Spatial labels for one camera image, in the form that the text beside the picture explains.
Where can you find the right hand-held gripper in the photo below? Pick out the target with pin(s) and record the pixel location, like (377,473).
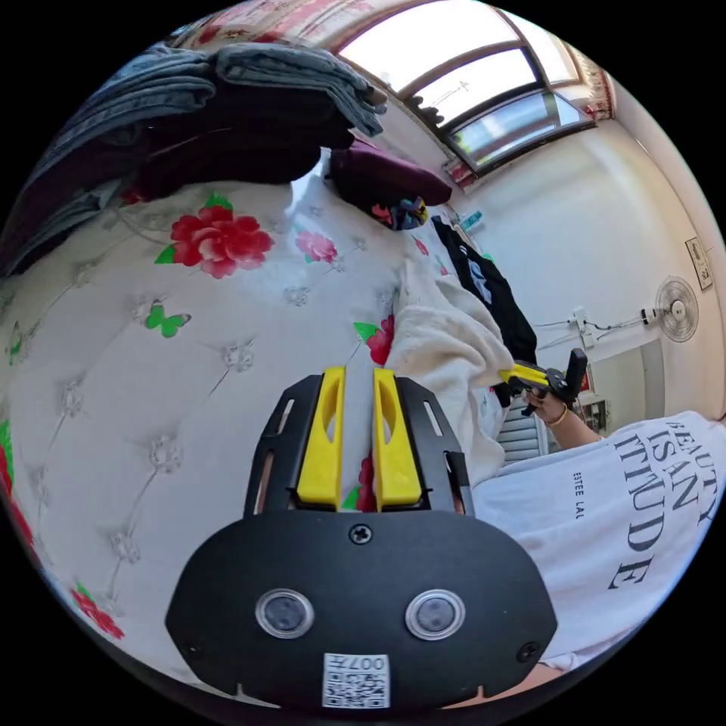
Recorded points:
(545,381)

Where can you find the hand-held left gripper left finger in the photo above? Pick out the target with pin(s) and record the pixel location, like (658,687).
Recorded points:
(317,459)

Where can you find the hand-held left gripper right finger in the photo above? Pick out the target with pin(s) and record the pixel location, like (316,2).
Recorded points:
(397,471)

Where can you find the beige long sleeve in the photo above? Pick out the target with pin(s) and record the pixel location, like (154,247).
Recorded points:
(448,346)

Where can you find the person's right forearm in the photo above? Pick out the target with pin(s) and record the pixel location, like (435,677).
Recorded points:
(575,431)

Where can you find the person's right hand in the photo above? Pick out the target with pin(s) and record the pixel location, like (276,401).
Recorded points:
(547,408)

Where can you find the white power strip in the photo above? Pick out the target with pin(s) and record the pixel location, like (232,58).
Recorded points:
(582,326)

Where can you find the black shirt with a print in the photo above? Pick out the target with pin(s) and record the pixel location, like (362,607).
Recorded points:
(488,283)

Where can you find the bed with floral quilt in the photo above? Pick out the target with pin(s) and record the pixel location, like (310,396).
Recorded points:
(170,397)

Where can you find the person's body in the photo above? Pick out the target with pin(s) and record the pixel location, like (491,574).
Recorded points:
(612,510)

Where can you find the maroon cushion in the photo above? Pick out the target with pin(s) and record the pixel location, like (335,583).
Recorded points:
(385,173)

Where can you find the window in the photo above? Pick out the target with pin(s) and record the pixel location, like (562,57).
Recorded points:
(454,62)

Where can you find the pile of clothes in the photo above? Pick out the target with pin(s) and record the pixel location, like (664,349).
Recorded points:
(187,119)

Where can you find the red floral curtain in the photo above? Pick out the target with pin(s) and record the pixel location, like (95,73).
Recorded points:
(266,25)

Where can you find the white wall fan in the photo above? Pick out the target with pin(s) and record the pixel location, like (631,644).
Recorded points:
(676,309)

